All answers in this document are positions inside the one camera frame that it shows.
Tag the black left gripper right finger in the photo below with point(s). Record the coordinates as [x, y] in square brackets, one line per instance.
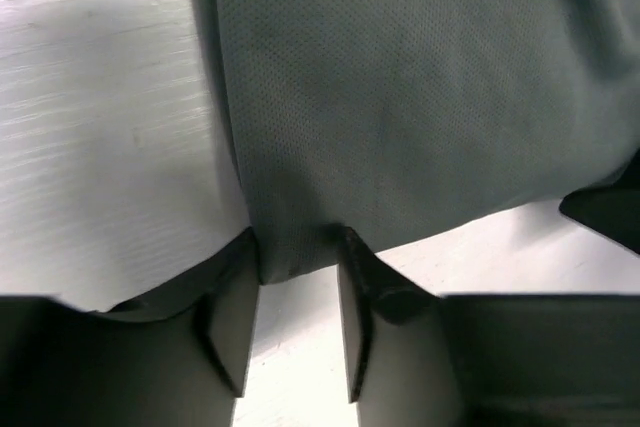
[417, 359]

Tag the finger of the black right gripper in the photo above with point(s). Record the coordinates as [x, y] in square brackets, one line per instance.
[611, 211]

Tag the dark grey t shirt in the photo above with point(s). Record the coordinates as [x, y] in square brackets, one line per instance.
[404, 119]

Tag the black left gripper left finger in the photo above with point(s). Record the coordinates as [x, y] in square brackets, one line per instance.
[176, 355]

